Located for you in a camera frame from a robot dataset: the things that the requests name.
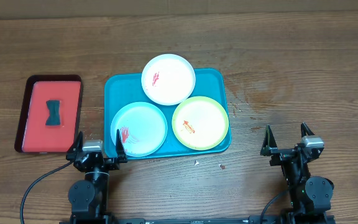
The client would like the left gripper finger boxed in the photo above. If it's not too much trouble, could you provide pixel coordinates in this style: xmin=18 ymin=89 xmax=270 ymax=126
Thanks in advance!
xmin=116 ymin=129 xmax=127 ymax=163
xmin=68 ymin=131 xmax=83 ymax=154

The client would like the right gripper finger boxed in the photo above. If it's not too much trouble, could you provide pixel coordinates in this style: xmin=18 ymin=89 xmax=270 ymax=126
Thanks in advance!
xmin=301 ymin=122 xmax=314 ymax=137
xmin=260 ymin=125 xmax=277 ymax=156

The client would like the light blue plate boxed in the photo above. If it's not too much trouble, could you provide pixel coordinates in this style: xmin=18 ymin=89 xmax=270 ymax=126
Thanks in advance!
xmin=110 ymin=102 xmax=168 ymax=157

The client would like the dark green sponge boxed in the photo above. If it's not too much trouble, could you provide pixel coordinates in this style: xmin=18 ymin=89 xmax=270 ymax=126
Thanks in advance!
xmin=45 ymin=100 xmax=61 ymax=126

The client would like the yellow-green plate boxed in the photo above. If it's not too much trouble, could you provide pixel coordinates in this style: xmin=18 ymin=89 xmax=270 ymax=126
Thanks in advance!
xmin=172 ymin=96 xmax=229 ymax=151

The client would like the white plate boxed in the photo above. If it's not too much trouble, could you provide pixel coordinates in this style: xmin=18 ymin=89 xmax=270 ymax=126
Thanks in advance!
xmin=140 ymin=54 xmax=196 ymax=106

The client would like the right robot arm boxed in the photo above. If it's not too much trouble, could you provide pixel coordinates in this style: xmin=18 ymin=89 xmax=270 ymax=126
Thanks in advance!
xmin=259 ymin=123 xmax=335 ymax=223

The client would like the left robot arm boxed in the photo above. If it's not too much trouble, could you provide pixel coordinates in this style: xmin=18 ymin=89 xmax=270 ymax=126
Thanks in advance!
xmin=66 ymin=131 xmax=127 ymax=224

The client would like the dark red water tray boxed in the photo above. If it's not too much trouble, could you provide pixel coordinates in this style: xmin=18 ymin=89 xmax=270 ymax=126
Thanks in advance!
xmin=14 ymin=75 xmax=83 ymax=153

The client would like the teal plastic serving tray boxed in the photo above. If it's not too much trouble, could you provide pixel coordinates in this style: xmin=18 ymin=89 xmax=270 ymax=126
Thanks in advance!
xmin=104 ymin=68 xmax=232 ymax=159

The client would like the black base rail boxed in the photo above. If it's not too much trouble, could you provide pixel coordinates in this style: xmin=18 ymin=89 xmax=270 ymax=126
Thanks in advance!
xmin=59 ymin=214 xmax=336 ymax=224

